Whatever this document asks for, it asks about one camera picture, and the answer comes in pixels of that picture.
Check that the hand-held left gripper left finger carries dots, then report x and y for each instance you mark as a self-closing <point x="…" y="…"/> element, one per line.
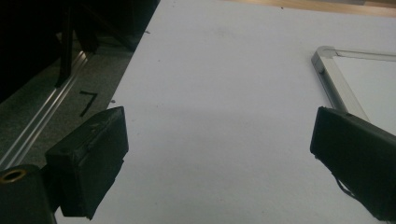
<point x="88" y="161"/>

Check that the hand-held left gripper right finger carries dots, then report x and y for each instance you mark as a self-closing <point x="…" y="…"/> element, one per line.
<point x="358" y="158"/>

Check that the silver framed whiteboard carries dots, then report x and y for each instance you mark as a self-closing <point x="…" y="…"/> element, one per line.
<point x="367" y="84"/>

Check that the black stand leg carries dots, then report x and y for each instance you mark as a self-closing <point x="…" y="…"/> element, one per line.
<point x="66" y="56"/>

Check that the wooden table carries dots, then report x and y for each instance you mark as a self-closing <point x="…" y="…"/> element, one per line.
<point x="327" y="6"/>

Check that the aluminium floor rail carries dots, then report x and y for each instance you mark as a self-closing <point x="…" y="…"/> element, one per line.
<point x="46" y="115"/>

